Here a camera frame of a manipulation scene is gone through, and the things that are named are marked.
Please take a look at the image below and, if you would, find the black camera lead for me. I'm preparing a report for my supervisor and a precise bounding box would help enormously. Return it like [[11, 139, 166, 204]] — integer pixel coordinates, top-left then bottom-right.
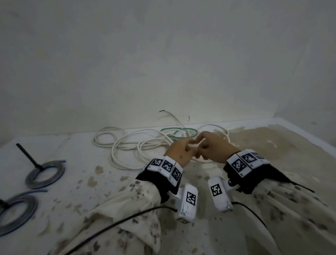
[[64, 206, 178, 255], [232, 201, 267, 228]]

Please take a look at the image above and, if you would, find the person's left hand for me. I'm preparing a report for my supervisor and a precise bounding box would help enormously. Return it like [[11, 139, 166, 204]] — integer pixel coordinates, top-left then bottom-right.
[[163, 138, 196, 168]]

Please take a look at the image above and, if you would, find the clear blue-striped cable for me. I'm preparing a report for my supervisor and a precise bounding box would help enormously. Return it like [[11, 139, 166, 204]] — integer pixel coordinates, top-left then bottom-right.
[[25, 160, 65, 189], [0, 190, 48, 236]]

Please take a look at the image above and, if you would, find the black right wristband with markers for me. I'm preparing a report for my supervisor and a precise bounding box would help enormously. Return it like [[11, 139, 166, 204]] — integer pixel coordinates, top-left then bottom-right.
[[224, 149, 292, 194]]

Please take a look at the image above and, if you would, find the black right camera lead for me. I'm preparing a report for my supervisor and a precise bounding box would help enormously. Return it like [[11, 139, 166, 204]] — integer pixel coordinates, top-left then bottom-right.
[[232, 201, 267, 228]]

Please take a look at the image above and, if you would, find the person's right forearm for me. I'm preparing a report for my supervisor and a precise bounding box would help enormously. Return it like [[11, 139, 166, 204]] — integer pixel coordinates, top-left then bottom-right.
[[245, 181, 336, 255]]

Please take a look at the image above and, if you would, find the black wristband with markers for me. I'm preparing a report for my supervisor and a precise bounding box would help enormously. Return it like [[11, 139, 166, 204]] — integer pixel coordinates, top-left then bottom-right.
[[135, 156, 183, 204], [224, 149, 292, 194]]

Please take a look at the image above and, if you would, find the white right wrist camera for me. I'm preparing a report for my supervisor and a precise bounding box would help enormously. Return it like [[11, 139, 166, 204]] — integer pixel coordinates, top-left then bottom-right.
[[208, 177, 241, 213]]

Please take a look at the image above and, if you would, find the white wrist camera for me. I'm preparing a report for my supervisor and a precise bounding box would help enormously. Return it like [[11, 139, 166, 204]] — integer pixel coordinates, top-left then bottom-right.
[[174, 184, 199, 224], [208, 177, 241, 213]]

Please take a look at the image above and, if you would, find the green wire coil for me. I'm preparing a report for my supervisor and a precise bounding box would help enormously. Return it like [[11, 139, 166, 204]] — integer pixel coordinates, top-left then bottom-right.
[[160, 127, 199, 140]]

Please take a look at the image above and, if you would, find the person's left forearm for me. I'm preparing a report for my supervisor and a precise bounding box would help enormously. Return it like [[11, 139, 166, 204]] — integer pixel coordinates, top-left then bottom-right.
[[50, 178, 162, 255]]

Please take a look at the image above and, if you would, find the person's right hand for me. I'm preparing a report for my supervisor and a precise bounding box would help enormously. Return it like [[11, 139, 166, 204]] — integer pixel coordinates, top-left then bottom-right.
[[195, 131, 241, 164]]

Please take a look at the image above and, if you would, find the white cable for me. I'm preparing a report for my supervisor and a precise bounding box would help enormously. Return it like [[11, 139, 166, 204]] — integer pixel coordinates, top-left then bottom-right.
[[111, 124, 231, 171]]

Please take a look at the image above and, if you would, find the black left wristband with markers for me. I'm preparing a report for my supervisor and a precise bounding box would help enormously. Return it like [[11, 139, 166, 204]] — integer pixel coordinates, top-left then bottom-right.
[[135, 156, 183, 204]]

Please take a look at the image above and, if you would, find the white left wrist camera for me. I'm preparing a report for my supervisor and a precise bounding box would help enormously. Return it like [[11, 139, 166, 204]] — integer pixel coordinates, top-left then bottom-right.
[[174, 184, 199, 224]]

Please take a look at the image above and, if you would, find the black left camera lead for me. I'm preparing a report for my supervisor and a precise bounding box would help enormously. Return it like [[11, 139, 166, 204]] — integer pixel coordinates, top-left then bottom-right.
[[64, 206, 178, 255]]

